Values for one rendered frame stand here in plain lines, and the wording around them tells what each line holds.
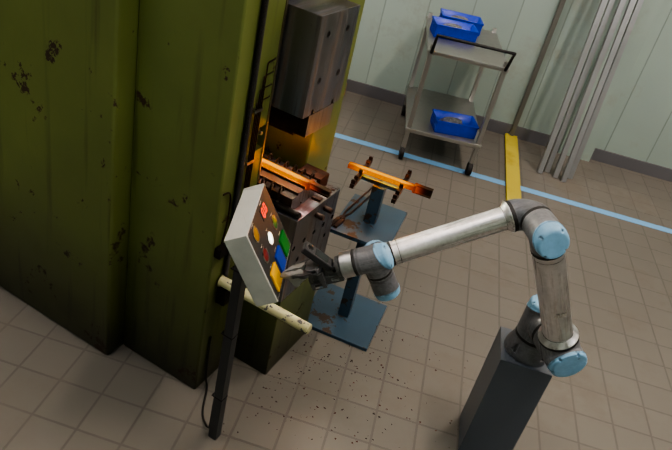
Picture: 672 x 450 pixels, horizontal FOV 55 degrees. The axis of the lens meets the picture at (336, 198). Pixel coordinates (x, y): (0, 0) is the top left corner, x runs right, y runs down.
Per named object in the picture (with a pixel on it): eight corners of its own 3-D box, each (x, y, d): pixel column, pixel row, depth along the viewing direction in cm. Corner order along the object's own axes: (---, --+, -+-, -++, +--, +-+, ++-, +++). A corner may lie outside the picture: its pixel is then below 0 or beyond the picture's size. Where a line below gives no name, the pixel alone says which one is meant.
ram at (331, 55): (349, 94, 274) (370, 1, 254) (302, 119, 244) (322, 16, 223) (267, 61, 288) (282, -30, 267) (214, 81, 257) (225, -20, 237)
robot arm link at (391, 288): (396, 277, 227) (387, 252, 220) (404, 299, 218) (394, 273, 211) (371, 286, 228) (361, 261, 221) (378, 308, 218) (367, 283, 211)
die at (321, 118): (329, 123, 268) (333, 102, 263) (304, 138, 252) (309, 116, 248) (247, 88, 282) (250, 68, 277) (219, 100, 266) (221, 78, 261)
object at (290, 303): (305, 333, 343) (322, 264, 319) (265, 375, 313) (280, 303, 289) (221, 286, 361) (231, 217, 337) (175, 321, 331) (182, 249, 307)
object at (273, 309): (311, 331, 260) (314, 321, 257) (305, 338, 255) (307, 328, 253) (224, 282, 274) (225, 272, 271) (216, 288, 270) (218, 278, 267)
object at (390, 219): (406, 215, 342) (407, 212, 341) (386, 253, 309) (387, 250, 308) (354, 196, 348) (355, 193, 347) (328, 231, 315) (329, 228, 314)
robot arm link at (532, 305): (542, 321, 279) (558, 290, 270) (560, 350, 265) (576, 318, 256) (510, 319, 275) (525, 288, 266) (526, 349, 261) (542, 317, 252)
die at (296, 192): (313, 195, 287) (317, 178, 282) (289, 212, 271) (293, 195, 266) (237, 158, 300) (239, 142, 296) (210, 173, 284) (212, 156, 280)
